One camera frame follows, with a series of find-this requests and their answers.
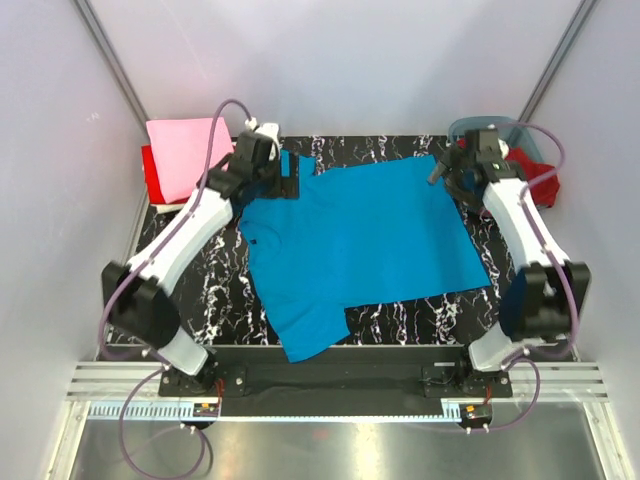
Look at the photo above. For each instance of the dark red t shirt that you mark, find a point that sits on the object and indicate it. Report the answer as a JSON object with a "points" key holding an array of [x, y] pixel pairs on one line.
{"points": [[544, 187]]}

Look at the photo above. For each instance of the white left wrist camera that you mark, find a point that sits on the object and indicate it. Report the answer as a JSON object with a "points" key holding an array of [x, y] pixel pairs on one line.
{"points": [[268, 129]]}

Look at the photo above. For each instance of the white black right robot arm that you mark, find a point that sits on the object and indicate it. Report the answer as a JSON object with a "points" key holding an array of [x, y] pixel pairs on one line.
{"points": [[540, 311]]}

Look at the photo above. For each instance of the blue t shirt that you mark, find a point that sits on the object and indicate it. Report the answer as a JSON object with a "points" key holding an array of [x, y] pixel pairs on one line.
{"points": [[369, 234]]}

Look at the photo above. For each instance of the folded pink t shirt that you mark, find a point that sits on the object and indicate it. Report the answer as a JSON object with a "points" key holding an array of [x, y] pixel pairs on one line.
{"points": [[179, 149]]}

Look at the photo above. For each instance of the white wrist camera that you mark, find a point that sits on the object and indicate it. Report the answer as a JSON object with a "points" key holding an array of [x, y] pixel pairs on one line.
{"points": [[268, 129], [504, 148]]}

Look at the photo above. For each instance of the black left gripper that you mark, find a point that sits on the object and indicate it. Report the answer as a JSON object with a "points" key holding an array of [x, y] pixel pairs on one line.
{"points": [[286, 188]]}

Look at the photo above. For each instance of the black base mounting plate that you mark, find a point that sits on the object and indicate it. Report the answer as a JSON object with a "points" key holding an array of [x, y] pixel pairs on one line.
{"points": [[342, 384]]}

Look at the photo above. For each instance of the translucent blue plastic basket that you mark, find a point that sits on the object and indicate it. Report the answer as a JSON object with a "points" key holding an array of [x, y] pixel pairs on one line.
{"points": [[514, 136]]}

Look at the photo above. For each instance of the folded cream t shirt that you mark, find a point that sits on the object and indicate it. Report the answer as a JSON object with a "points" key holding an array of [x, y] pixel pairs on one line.
{"points": [[168, 208]]}

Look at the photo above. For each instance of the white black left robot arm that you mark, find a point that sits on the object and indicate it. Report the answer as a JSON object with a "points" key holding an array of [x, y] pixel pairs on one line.
{"points": [[137, 295]]}

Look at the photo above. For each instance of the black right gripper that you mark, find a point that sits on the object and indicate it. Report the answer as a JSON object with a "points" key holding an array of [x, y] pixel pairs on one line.
{"points": [[454, 163]]}

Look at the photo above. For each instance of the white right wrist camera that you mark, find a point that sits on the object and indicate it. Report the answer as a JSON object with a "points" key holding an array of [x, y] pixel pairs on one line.
{"points": [[504, 148]]}

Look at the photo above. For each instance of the folded red t shirt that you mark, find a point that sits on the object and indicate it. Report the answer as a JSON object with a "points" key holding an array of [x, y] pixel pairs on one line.
{"points": [[151, 177]]}

